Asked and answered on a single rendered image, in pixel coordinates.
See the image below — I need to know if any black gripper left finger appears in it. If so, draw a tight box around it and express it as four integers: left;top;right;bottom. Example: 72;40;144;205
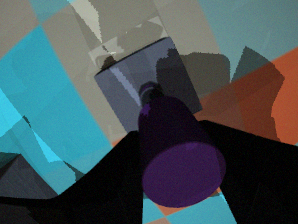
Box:
0;131;144;224

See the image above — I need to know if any dark purple marker cap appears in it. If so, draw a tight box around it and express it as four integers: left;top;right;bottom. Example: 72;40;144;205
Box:
138;96;226;208

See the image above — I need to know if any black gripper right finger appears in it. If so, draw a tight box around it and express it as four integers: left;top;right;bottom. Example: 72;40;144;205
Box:
198;119;298;224

